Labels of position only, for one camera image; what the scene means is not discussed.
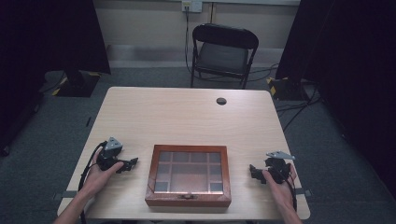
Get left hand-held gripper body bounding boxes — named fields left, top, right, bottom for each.
left=96, top=136, right=126, bottom=172

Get black curtain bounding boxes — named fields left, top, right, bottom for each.
left=0, top=0, right=112, bottom=157
left=275, top=0, right=396, bottom=202

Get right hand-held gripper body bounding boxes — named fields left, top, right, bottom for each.
left=263, top=150, right=296, bottom=185

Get white wall outlet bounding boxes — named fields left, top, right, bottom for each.
left=181, top=0, right=204, bottom=14

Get person's right hand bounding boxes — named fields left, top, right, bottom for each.
left=261, top=163, right=299, bottom=209

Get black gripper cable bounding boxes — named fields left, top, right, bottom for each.
left=276, top=169, right=299, bottom=213
left=77, top=140, right=108, bottom=224

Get wooden box with glass lid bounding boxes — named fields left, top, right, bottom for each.
left=144, top=144, right=233, bottom=209

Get person's left hand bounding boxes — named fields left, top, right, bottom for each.
left=79, top=148, right=125, bottom=200

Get black folding chair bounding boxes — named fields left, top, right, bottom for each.
left=189, top=22, right=261, bottom=91

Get grey table edge strap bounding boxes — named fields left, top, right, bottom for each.
left=293, top=188, right=313, bottom=198
left=51, top=190, right=78, bottom=201

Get black cable from wall outlet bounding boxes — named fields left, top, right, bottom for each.
left=183, top=6, right=193, bottom=75

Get black cables on floor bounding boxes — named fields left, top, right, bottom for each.
left=275, top=85, right=322, bottom=133

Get black stand base yellow tape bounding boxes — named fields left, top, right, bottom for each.
left=266, top=76, right=313, bottom=102

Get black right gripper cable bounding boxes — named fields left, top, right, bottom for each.
left=276, top=169, right=299, bottom=213

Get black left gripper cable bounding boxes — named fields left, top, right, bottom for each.
left=77, top=140, right=108, bottom=224

